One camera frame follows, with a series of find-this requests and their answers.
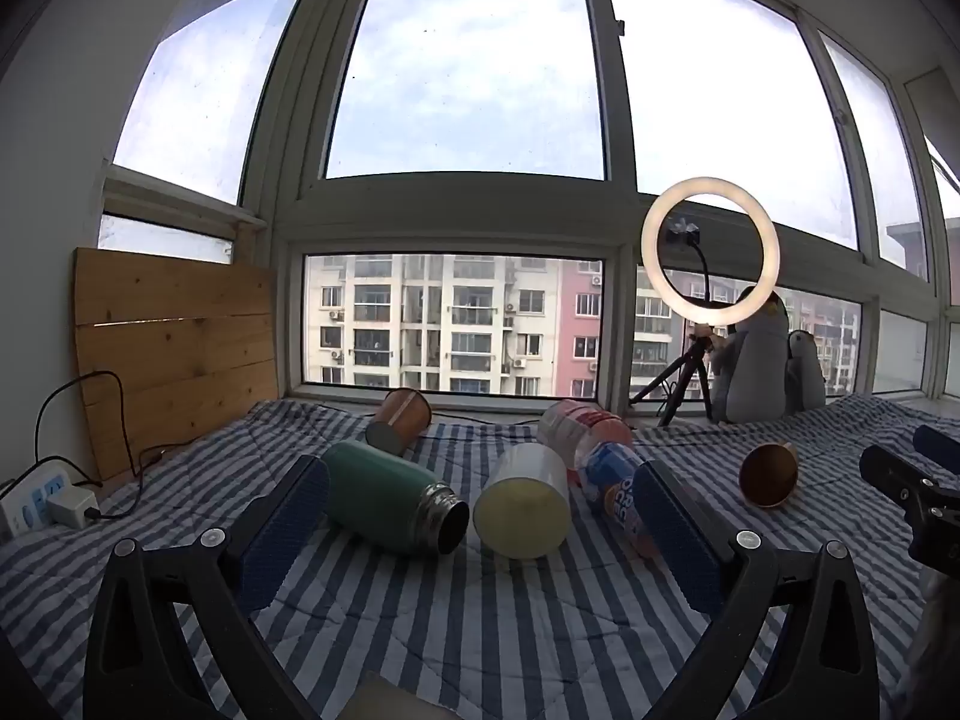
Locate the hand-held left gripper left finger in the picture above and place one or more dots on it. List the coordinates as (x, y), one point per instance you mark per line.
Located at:
(289, 532)

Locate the brown paper cup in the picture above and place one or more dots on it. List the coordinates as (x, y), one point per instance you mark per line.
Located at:
(401, 416)

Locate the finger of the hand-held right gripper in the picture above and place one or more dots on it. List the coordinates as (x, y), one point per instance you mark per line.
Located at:
(892, 469)
(937, 446)

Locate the green thermos flask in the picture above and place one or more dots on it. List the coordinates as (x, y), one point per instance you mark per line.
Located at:
(375, 487)

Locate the white power strip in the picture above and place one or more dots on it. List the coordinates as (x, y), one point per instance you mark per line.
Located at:
(26, 506)

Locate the white plastic cup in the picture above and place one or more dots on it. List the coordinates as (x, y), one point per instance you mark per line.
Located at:
(521, 514)

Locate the black tripod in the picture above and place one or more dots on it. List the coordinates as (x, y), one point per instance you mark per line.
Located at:
(694, 360)

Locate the blue white striped blanket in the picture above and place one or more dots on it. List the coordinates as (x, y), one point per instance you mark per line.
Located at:
(465, 615)

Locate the copper metal cup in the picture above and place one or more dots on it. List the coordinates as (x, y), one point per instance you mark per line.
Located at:
(769, 476)

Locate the black gooseneck phone holder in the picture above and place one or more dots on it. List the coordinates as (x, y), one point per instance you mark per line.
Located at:
(705, 270)

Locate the blue orange printed cup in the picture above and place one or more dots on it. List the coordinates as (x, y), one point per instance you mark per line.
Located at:
(611, 487)

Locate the white charger plug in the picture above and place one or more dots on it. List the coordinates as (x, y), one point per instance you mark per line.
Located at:
(71, 506)

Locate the wooden board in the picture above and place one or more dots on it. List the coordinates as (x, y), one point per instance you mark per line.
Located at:
(172, 345)

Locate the grey plush toy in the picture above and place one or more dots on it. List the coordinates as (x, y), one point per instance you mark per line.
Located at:
(757, 367)

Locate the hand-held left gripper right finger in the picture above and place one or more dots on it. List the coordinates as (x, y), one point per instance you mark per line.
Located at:
(675, 532)

